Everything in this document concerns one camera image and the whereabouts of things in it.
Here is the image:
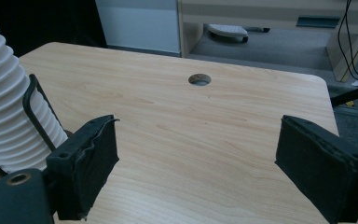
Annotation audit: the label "stack of white paper cups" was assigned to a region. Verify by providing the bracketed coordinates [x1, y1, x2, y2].
[0, 8, 70, 175]

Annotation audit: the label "black cables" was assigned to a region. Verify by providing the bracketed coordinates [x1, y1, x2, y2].
[337, 0, 358, 84]

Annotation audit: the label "black stand leg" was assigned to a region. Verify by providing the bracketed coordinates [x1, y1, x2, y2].
[330, 81, 358, 108]

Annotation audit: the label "white cabinet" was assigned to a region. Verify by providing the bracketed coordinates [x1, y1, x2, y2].
[94, 0, 182, 54]

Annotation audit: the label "dark drawer handle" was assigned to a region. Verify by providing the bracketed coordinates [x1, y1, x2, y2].
[296, 15, 341, 29]

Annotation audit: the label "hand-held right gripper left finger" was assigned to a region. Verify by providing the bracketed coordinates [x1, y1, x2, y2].
[46, 114, 121, 221]

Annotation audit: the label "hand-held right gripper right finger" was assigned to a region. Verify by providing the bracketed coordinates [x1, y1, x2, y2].
[274, 114, 358, 224]

